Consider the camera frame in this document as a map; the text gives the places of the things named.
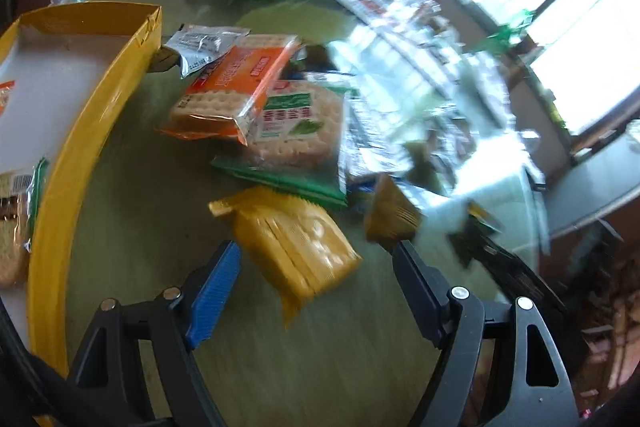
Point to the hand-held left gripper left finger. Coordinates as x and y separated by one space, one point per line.
215 297

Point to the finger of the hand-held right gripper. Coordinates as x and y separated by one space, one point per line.
515 272

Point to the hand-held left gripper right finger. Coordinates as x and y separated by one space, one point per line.
422 294

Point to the brown gold snack packet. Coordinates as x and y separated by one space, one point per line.
390 217

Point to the yellow cracker packet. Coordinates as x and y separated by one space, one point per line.
295 247

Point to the green cracker packet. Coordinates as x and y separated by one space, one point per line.
295 127

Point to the yellow cardboard box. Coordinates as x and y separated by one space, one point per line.
85 142

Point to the orange cracker packet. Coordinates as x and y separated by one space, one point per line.
235 82

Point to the silver snack packet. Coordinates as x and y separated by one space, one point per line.
200 44

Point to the green-edged cracker packet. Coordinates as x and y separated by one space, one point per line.
12 227

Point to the green plastic bag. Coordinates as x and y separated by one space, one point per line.
515 29

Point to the printed leaflet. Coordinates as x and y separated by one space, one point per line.
380 7

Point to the orange-edged snack packet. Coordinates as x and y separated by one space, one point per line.
5 94

